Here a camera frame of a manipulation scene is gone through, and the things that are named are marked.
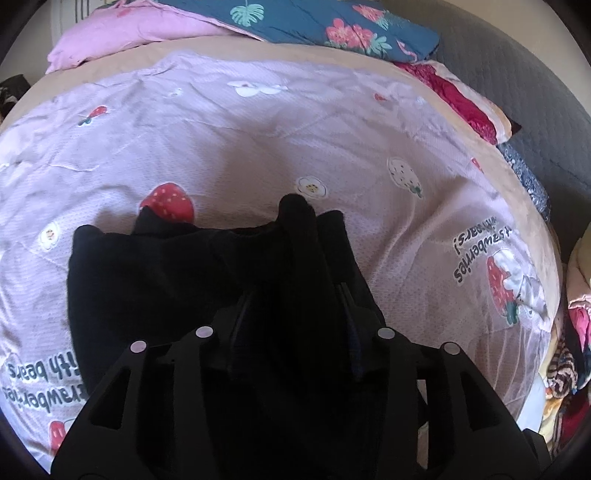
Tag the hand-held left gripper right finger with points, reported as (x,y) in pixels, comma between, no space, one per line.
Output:
(369,344)

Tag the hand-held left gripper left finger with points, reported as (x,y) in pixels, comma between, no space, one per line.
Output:
(217,341)

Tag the black garment with orange tags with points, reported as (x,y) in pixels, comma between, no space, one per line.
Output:
(184,277)

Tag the pile of colourful clothes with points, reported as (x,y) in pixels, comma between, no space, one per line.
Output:
(572,350)

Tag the beige bed sheet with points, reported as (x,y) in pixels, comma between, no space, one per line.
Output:
(521,203)

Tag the pink strawberry printed blanket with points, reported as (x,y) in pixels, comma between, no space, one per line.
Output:
(277,138)

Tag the dark blue patterned cloth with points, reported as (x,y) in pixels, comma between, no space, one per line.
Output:
(531,182)

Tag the red and pink pillow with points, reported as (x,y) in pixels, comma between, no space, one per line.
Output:
(466,104)

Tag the grey padded headboard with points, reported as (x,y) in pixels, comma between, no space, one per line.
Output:
(531,69)

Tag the pink quilt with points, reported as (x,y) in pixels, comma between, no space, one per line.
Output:
(138,30)

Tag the blue floral quilt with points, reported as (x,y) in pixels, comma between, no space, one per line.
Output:
(300,21)

